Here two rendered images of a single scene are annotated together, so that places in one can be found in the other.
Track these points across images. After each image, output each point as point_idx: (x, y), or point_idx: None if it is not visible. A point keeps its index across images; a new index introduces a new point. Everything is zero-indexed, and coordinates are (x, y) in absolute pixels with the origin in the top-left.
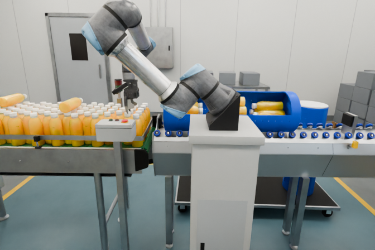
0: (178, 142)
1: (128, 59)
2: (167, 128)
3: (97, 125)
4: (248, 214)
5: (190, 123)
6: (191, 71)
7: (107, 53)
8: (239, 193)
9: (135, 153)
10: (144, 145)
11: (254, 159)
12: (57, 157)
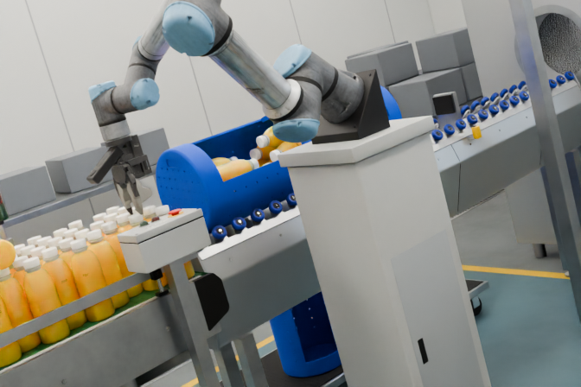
0: (246, 242)
1: (241, 52)
2: (216, 219)
3: (142, 236)
4: (453, 252)
5: (313, 151)
6: (303, 55)
7: (217, 47)
8: (433, 220)
9: (199, 287)
10: (198, 271)
11: (430, 156)
12: (34, 384)
